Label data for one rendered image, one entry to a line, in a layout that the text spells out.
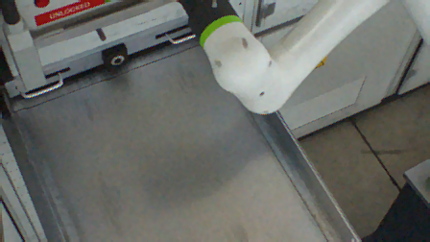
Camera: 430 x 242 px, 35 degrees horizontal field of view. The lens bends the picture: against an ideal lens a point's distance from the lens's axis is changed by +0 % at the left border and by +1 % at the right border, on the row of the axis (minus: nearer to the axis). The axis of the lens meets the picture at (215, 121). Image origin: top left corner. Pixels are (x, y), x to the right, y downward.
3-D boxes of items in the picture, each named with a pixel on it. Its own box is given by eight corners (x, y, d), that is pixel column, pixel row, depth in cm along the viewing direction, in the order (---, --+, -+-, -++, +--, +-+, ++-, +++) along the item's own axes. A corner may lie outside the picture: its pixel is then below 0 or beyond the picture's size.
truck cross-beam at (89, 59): (210, 24, 179) (211, 10, 174) (10, 98, 165) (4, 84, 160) (202, 11, 181) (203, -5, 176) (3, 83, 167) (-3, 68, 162)
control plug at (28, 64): (48, 84, 151) (33, 35, 136) (26, 92, 150) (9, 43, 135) (35, 59, 154) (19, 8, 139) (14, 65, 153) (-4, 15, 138)
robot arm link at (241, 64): (271, 59, 120) (220, 95, 122) (291, 83, 131) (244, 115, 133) (234, 3, 126) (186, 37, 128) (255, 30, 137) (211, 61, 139)
